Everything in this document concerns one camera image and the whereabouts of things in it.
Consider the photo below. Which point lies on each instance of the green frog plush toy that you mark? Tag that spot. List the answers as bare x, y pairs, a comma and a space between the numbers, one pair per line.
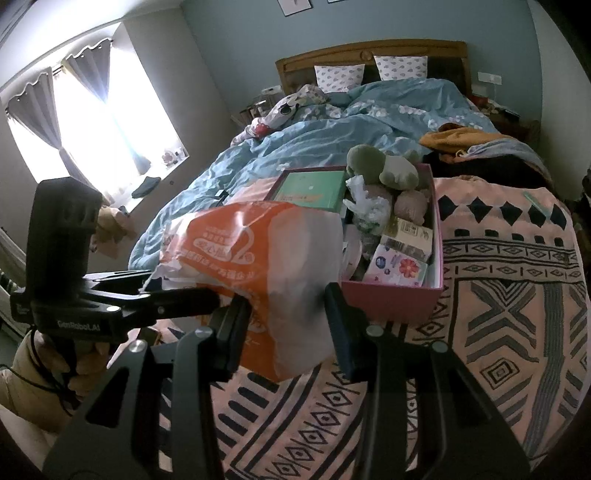
369, 161

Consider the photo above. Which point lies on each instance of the pink cardboard box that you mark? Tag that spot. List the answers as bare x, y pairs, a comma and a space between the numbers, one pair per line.
392, 302

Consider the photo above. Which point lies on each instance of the blue floral duvet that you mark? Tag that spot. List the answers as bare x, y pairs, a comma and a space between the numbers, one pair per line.
300, 147

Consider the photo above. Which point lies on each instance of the brown cardboard carton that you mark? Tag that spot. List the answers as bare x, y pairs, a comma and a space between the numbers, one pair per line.
408, 237

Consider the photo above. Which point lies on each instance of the white wall socket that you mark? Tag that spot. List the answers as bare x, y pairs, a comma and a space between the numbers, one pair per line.
490, 77

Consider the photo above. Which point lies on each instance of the person's left hand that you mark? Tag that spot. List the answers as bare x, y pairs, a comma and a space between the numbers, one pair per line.
90, 369

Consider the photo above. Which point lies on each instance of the pink patterned blanket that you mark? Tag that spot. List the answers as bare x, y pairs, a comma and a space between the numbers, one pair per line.
498, 300

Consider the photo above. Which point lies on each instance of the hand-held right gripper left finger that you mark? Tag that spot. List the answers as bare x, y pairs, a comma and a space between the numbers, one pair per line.
238, 332

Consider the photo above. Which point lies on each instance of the white cartoon printed cloth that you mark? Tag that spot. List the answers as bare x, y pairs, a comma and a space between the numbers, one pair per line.
281, 110

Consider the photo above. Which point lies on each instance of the pink plush toy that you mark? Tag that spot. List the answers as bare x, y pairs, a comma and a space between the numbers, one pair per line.
408, 203

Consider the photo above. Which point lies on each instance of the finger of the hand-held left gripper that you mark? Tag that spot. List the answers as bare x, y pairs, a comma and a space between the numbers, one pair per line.
120, 280
175, 304

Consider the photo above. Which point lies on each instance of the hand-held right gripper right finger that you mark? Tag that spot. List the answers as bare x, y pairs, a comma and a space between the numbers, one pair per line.
339, 337

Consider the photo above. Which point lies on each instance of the person's left forearm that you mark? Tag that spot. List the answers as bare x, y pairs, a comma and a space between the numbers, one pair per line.
23, 392

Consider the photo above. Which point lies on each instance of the orange and white plastic bag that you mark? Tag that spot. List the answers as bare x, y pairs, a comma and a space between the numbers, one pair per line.
258, 258

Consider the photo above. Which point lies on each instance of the wooden bed headboard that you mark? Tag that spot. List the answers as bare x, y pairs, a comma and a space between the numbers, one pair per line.
332, 57

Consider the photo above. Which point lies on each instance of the wooden nightstand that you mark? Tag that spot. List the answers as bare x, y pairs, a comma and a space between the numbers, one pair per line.
512, 122

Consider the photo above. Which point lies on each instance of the cluttered bedside table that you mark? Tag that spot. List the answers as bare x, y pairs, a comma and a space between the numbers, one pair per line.
256, 106

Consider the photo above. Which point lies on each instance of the pink flower ornament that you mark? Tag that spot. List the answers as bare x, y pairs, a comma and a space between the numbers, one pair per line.
173, 155

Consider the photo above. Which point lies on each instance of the white printed pillow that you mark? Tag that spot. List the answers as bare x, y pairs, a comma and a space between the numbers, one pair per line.
339, 77
401, 67

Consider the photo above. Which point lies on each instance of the green flat box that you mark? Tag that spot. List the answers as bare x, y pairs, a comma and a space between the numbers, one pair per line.
309, 189

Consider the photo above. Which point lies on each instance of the grey cloth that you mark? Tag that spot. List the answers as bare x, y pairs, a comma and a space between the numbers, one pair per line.
512, 154

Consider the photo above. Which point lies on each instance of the black cloth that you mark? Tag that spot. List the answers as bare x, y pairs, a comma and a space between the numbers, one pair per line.
494, 173

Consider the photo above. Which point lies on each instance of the floral tissue pack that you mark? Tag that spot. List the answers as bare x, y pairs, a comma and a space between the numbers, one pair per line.
401, 266

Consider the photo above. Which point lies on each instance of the black item on windowsill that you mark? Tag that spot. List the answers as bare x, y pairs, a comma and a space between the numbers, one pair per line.
147, 187

